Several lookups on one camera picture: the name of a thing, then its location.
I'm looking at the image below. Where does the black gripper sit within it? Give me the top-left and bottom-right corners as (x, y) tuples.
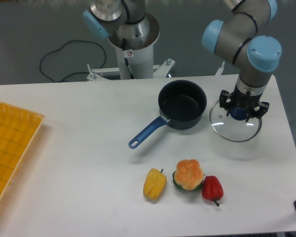
(219, 87), (269, 122)

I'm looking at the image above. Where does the glass lid blue knob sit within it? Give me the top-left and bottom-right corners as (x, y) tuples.
(209, 100), (262, 142)

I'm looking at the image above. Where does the dark saucepan blue handle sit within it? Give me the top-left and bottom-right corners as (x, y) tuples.
(128, 79), (207, 149)

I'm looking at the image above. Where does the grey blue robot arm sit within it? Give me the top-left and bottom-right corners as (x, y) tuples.
(82, 0), (282, 121)

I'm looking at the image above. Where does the orange green toy pepper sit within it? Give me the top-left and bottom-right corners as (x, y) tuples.
(172, 159), (205, 191)

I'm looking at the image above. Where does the red bell pepper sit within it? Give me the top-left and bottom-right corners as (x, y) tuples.
(202, 176), (224, 207)

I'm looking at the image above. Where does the yellow bell pepper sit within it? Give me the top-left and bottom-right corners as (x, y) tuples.
(143, 168), (167, 200)

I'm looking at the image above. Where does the yellow woven basket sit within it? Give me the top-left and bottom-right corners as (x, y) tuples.
(0, 101), (45, 203)

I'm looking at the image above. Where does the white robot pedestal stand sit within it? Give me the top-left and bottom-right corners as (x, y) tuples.
(84, 11), (175, 79)

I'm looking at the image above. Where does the black floor cable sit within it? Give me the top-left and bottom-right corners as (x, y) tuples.
(39, 39), (107, 83)

